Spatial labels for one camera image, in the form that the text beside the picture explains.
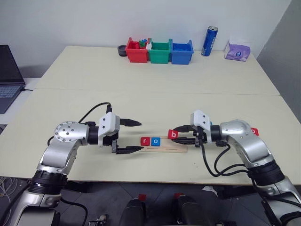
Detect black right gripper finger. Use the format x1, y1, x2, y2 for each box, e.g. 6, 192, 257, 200
171, 137, 196, 145
173, 125, 193, 133

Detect purple tissue box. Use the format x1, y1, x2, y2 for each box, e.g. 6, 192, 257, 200
223, 35, 251, 62

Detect white crumpled scrap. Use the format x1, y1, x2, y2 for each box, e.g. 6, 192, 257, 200
202, 186, 218, 195

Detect dark grey laptop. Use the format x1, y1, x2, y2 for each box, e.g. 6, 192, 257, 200
0, 44, 26, 114

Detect wooden letter tray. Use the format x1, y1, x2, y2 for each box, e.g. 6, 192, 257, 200
140, 137, 188, 154

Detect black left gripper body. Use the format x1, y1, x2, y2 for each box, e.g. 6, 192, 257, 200
103, 130, 121, 154

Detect thick black cable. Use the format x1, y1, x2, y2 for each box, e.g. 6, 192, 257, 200
59, 198, 89, 226

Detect tangled thin wires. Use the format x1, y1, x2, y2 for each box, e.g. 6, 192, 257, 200
0, 176, 15, 199

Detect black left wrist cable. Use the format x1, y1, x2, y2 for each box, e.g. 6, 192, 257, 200
78, 102, 113, 123

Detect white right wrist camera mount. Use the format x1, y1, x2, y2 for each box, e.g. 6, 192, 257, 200
190, 109, 212, 134

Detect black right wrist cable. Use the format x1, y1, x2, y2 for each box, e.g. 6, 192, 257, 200
196, 140, 253, 177

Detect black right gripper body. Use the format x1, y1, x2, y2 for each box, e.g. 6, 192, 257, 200
190, 125, 208, 148

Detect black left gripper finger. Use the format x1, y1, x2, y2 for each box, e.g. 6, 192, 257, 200
119, 118, 143, 128
115, 146, 144, 155

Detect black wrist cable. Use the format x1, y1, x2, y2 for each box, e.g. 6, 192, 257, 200
78, 102, 113, 123
196, 140, 253, 177

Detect blue plastic bin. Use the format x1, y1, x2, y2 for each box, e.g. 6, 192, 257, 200
169, 39, 194, 65

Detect blue drink can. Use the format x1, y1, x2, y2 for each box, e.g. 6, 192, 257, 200
200, 25, 219, 57

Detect green plastic bin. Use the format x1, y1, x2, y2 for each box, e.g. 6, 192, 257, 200
148, 39, 171, 65

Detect red plastic bin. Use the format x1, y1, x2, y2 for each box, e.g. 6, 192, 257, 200
126, 37, 150, 64

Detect dark rounded shape red cap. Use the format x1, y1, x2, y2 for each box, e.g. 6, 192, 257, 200
173, 193, 206, 226
118, 194, 148, 226

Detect red letter b block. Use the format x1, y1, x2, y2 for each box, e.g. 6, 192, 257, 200
167, 129, 180, 140

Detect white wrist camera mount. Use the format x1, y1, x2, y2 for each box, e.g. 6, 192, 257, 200
98, 112, 120, 149
190, 109, 212, 134

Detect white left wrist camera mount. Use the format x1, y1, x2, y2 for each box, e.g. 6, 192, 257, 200
98, 112, 120, 149

